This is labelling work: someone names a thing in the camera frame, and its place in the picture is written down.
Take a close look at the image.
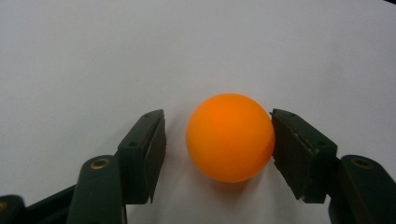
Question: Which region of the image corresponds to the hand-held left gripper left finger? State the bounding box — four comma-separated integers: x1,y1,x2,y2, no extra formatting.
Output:
65,108,167,224

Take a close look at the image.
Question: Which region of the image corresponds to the white table cover sheet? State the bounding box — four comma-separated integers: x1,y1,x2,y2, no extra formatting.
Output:
0,0,396,224

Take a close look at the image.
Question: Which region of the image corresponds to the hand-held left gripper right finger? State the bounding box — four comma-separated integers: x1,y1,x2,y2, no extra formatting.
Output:
270,107,396,224

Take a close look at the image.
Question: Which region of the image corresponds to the orange ping-pong ball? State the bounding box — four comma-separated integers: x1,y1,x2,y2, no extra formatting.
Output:
185,92,276,184

